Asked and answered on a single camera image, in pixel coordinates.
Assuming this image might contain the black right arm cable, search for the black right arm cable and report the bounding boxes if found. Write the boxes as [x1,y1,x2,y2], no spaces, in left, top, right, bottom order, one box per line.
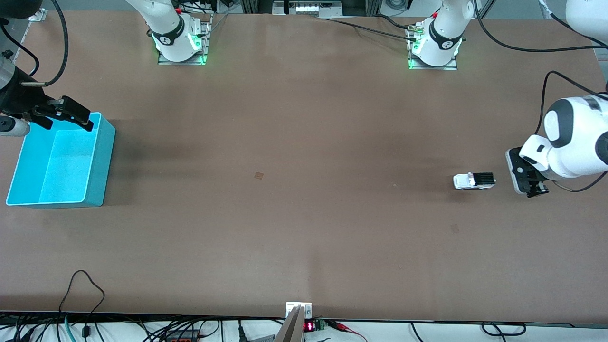
[0,21,40,77]
[44,0,70,87]

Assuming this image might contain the thin black looped cable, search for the thin black looped cable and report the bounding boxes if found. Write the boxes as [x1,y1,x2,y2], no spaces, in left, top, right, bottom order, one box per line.
[58,270,106,339]

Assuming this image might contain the grey metal camera mount bar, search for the grey metal camera mount bar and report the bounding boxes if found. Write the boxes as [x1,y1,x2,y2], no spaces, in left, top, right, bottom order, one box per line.
[274,306,305,342]

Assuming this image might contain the black coiled cable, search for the black coiled cable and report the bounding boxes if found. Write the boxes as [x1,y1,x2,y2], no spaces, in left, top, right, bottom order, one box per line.
[481,322,527,337]

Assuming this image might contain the cyan plastic bin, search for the cyan plastic bin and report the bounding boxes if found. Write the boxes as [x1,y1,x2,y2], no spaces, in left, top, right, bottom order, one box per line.
[6,112,116,209]

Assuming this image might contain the white jeep toy black roof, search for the white jeep toy black roof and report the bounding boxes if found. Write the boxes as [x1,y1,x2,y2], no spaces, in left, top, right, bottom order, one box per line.
[453,172,497,190]

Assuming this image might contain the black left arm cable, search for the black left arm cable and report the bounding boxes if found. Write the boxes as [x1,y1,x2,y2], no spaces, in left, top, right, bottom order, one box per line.
[474,0,608,192]

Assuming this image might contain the red clip lead wires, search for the red clip lead wires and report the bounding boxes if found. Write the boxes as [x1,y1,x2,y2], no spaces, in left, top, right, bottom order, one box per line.
[326,321,369,342]

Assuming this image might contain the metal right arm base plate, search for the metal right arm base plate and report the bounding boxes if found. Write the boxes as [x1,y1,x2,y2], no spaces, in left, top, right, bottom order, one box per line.
[158,13,212,66]

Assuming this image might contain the black base power cable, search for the black base power cable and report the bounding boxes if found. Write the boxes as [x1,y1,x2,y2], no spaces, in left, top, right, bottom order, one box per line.
[327,13,419,42]

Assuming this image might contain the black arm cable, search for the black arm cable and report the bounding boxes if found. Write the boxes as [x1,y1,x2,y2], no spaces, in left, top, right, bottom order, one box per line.
[44,0,70,87]
[0,21,40,77]
[474,0,608,192]

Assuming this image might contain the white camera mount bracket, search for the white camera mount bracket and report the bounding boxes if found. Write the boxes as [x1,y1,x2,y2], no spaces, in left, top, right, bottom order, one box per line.
[285,302,313,319]

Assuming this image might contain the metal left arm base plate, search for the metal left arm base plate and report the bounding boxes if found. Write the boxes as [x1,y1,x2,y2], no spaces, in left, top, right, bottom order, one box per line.
[407,23,458,71]

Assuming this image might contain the aluminium frame with light strip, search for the aluminium frame with light strip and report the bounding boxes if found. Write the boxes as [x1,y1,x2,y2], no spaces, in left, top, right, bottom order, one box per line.
[272,0,343,19]

